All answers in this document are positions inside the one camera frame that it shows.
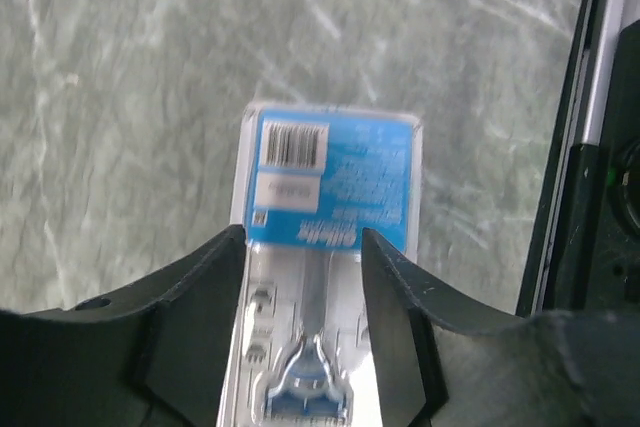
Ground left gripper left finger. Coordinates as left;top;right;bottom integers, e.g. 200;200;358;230
1;225;246;426

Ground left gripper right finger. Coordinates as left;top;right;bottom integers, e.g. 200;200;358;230
361;229;639;426

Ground blue razor blister pack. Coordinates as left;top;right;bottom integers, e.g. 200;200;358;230
218;101;423;426

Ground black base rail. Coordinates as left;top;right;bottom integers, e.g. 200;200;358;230
516;0;639;317

